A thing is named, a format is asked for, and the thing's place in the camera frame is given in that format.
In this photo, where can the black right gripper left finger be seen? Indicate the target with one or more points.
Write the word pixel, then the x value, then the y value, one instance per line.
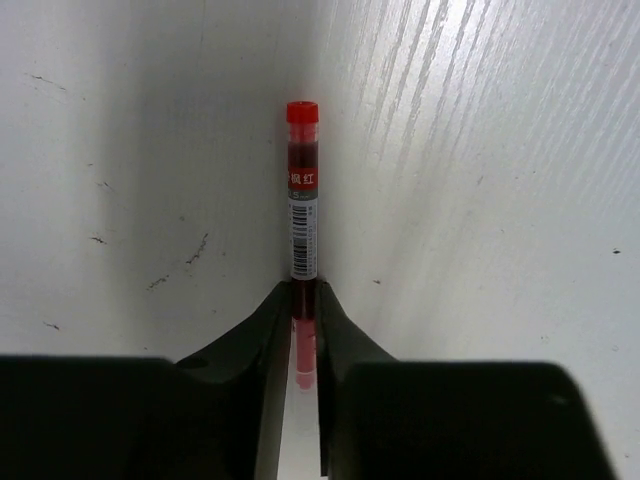
pixel 215 414

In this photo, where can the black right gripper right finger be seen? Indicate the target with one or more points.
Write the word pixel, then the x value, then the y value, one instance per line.
pixel 383 418

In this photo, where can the red ink refill tube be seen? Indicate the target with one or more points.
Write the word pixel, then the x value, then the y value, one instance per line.
pixel 302 121

